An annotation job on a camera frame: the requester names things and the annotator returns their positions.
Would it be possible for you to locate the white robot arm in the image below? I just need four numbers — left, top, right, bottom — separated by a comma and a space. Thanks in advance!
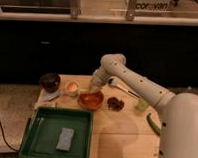
90, 53, 198, 158

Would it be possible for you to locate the red bowl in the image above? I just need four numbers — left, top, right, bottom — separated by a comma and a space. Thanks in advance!
78, 91, 104, 110

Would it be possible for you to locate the dark brown bowl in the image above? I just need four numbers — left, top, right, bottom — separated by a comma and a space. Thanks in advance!
39, 73, 60, 93

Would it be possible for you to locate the metal spoon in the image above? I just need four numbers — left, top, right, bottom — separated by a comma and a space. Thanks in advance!
108, 77, 139, 98

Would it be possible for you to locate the small white cup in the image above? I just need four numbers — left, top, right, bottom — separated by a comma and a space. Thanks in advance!
65, 81, 79, 96

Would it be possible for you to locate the dark grape bunch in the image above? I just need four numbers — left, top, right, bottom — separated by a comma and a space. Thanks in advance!
107, 97, 124, 112

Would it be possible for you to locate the small green cup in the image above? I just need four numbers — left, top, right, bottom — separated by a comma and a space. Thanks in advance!
136, 98, 149, 112

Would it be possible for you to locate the wooden cutting board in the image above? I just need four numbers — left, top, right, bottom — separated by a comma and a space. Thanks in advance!
31, 72, 166, 158

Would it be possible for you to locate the green plastic tray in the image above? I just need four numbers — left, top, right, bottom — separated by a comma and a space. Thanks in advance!
18, 107, 94, 158

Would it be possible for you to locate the grey sponge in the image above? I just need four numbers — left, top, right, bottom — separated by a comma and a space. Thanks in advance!
56, 128, 75, 151

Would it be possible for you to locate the white corovan box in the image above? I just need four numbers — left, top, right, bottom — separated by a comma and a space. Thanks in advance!
135, 0, 179, 11

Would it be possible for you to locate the black cable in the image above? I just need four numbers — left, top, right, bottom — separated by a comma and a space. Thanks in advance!
0, 104, 23, 153

